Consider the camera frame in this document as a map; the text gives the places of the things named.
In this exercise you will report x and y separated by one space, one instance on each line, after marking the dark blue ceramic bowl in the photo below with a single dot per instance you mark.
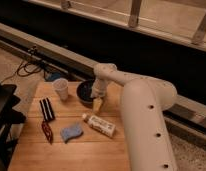
83 92

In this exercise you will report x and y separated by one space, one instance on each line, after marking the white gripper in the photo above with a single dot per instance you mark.
99 89

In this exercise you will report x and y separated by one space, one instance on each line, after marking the black white striped block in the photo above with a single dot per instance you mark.
47 111

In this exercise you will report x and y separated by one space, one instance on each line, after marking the white tube with label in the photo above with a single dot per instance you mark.
99 124

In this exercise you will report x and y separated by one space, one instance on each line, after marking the grey metal rail beam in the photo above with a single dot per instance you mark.
186 69

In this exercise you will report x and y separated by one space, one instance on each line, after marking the blue sponge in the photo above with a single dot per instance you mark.
71 132

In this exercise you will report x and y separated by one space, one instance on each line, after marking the blue object behind table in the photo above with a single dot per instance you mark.
53 77

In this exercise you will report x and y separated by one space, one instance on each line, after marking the black chair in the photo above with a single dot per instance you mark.
8 117

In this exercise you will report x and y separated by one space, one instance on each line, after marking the white paper cup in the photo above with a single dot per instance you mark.
61 88

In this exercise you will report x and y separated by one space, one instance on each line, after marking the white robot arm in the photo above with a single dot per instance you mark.
142 102

